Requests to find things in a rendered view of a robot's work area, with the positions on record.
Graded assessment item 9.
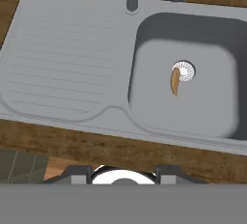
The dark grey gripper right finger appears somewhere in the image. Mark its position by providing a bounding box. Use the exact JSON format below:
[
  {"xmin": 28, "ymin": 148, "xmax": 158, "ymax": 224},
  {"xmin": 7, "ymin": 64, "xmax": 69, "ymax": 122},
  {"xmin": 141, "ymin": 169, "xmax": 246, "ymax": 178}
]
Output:
[{"xmin": 153, "ymin": 164, "xmax": 210, "ymax": 185}]

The grey steel sink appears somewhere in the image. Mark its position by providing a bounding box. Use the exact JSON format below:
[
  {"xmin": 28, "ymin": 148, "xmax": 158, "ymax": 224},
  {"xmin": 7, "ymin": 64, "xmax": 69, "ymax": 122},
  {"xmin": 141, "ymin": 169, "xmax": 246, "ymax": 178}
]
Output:
[{"xmin": 0, "ymin": 0, "xmax": 247, "ymax": 156}]

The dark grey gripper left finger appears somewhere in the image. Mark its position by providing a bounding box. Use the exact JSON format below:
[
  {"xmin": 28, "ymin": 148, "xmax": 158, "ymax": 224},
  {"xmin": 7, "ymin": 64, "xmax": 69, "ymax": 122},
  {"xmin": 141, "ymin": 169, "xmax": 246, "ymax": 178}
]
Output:
[{"xmin": 42, "ymin": 165, "xmax": 95, "ymax": 185}]

